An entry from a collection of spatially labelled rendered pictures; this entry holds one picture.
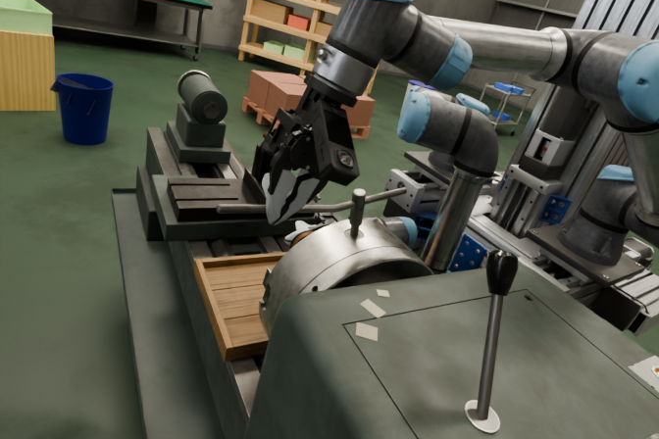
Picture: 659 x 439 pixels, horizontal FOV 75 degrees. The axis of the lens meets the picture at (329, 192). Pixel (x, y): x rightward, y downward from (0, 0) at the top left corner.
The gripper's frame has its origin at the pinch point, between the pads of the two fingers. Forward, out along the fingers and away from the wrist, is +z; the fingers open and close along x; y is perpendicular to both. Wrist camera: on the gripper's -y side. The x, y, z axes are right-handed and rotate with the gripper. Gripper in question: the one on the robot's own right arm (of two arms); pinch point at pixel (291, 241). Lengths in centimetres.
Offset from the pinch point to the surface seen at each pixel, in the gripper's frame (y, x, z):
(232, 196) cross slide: 40.1, -11.1, 0.9
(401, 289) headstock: -36.2, 17.0, 1.5
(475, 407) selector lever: -54, 17, 5
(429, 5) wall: 839, 73, -680
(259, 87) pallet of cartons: 401, -70, -134
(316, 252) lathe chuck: -20.0, 12.0, 6.1
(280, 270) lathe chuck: -17.6, 6.7, 10.5
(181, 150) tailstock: 85, -16, 8
